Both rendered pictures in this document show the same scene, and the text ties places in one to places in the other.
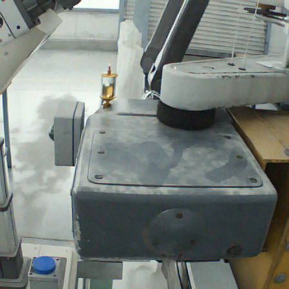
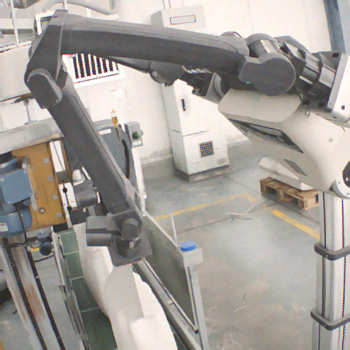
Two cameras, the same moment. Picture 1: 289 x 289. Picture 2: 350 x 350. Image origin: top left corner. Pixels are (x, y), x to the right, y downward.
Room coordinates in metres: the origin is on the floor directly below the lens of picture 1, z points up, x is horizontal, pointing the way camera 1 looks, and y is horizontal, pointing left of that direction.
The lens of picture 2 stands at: (2.23, -0.04, 1.55)
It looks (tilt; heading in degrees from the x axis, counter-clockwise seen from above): 15 degrees down; 170
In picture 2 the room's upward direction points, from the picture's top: 10 degrees counter-clockwise
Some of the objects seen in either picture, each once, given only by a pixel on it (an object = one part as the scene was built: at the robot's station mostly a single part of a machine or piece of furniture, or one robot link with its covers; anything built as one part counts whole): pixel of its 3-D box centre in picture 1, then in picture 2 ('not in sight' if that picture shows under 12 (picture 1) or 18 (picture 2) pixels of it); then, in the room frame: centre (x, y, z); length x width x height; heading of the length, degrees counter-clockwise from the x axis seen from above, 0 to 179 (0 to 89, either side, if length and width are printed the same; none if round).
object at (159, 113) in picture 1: (186, 111); not in sight; (0.56, -0.06, 1.35); 0.09 x 0.09 x 0.03
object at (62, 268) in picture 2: not in sight; (64, 276); (0.07, -0.34, 0.53); 1.05 x 0.02 x 0.41; 6
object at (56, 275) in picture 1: (45, 274); (189, 254); (0.70, 0.24, 0.81); 0.08 x 0.08 x 0.06; 6
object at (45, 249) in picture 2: not in sight; (47, 242); (-1.01, -0.54, 0.35); 0.30 x 0.15 x 0.15; 6
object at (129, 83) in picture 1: (129, 91); not in sight; (2.63, 0.15, 0.74); 0.47 x 0.22 x 0.72; 4
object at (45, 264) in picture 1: (44, 266); (187, 247); (0.70, 0.24, 0.84); 0.06 x 0.06 x 0.02
